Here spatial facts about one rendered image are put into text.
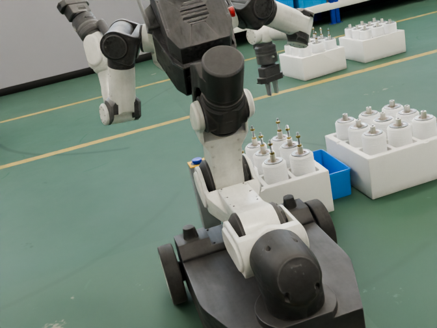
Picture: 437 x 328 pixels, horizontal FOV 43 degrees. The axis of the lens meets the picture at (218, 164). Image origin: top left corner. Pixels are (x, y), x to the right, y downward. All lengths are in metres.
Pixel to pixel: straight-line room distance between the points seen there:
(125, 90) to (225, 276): 0.70
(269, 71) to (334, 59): 2.25
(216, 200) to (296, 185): 0.48
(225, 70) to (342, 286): 0.65
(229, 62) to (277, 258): 0.51
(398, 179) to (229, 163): 0.85
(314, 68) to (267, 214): 2.97
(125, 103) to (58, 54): 5.26
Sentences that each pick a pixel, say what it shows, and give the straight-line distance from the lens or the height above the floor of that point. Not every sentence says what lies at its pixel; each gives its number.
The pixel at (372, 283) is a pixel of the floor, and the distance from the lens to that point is 1.83.
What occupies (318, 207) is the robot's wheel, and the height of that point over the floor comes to 0.19.
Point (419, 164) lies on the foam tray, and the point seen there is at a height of 0.09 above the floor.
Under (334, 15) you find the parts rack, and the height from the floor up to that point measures 0.09.
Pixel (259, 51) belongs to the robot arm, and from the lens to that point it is 2.29.
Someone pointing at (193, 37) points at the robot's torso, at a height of 0.84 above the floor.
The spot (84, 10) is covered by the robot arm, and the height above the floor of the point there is 0.95.
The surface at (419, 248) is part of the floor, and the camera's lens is 1.99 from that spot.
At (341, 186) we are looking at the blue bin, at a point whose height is 0.05.
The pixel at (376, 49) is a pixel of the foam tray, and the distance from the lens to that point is 4.73.
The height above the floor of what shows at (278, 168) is 0.23.
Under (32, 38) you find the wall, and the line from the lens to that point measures 7.12.
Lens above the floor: 1.04
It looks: 20 degrees down
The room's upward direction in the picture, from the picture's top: 12 degrees counter-clockwise
